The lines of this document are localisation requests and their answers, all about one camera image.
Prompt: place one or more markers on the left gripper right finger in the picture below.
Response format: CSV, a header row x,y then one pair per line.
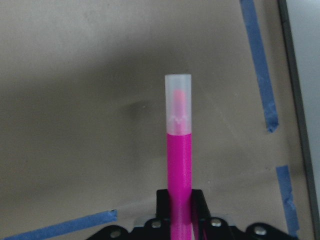
x,y
208,227

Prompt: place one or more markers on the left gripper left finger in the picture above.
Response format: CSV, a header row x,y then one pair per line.
x,y
156,228

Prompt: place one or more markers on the pink highlighter pen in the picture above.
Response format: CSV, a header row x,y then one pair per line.
x,y
178,108

